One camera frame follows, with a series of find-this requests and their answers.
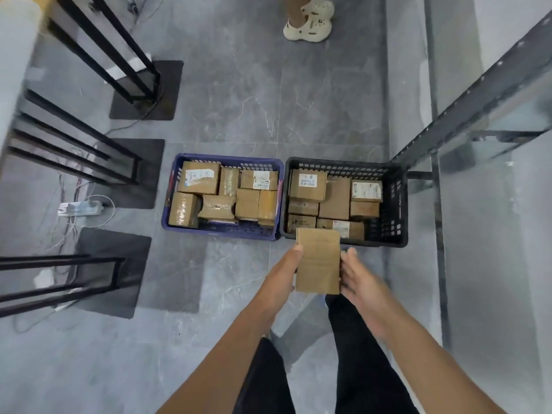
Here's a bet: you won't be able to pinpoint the person's right hand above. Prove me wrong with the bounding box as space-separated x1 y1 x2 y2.
339 247 405 340

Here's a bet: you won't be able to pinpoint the person's left hand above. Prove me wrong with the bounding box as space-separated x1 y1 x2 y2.
249 245 305 329

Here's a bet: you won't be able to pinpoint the narrow plain brown box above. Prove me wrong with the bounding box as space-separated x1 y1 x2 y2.
294 227 342 295

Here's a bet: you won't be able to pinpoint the small brown box purple edge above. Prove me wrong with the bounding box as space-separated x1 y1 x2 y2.
286 214 318 234

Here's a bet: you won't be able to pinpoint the blue plastic crate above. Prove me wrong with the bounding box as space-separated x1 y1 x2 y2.
162 152 285 242

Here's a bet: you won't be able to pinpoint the small brown box amber tape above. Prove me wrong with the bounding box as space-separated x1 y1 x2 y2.
258 190 278 225

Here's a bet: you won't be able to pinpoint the taped brown box red print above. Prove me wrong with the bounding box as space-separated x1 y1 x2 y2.
349 201 381 219

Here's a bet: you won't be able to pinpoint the black plastic crate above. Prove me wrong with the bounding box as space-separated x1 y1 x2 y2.
280 157 409 250

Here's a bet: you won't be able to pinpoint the brown cardboard box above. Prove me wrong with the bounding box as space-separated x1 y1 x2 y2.
287 198 320 217

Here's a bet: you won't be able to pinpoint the medium plain brown seamed box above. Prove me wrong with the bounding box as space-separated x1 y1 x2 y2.
235 188 261 220

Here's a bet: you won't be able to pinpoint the large plain brown box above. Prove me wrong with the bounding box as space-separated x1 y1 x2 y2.
318 178 351 220

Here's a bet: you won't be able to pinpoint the brown box round hole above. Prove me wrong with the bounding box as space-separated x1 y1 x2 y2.
198 194 237 221

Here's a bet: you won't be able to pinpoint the brown box barcode label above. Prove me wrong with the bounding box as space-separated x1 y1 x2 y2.
350 179 384 203

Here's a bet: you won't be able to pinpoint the thin brown box wide label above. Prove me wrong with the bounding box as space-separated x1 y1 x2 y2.
240 169 280 191

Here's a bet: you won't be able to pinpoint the tall brown box glossy tape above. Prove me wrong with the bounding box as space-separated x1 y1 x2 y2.
218 166 241 197

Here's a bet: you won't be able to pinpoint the square brown box clear tape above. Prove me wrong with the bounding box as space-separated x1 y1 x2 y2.
168 192 202 229

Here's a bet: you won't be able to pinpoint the brown box peeling white label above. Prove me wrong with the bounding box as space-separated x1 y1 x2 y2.
177 161 221 196

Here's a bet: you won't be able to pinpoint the person's left forearm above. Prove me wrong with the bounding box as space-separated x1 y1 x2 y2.
157 305 282 414

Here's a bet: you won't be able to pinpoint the person's right forearm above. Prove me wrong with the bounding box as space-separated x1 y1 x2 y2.
379 310 506 414

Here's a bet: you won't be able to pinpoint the person's right leg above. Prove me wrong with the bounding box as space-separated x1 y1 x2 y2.
325 294 420 414

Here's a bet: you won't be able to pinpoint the person's leg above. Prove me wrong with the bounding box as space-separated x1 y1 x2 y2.
325 294 420 414
232 336 297 414

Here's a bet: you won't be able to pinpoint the person's left leg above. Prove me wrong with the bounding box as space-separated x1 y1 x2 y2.
232 336 297 414

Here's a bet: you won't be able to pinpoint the white paper sheet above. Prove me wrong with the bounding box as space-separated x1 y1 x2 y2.
105 51 152 85

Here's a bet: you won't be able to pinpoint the large white board sheet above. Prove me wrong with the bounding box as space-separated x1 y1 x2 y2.
0 0 44 143

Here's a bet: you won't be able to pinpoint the black floor cable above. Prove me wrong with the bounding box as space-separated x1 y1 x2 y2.
105 90 166 137

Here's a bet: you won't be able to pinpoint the red and black wires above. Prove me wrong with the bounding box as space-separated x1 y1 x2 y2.
56 146 101 239

